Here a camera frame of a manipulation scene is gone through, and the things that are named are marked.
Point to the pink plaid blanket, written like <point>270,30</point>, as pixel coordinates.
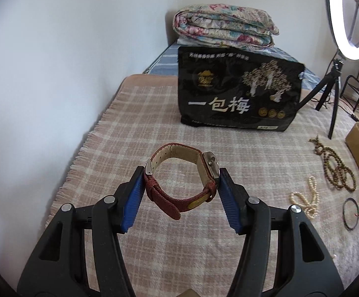
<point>167,148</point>

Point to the black printed bag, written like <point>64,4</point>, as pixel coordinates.
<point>238,88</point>

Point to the black metal rack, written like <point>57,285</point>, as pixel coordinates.
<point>357,94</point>

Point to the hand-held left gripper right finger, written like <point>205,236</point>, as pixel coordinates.
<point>229,202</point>

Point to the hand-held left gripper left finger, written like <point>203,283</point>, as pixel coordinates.
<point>133,202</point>

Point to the folded floral quilt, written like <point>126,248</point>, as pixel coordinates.
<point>226,26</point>

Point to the black mini tripod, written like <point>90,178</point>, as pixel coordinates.
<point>329,94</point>

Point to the dark bangle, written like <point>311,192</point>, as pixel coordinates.
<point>351,214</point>

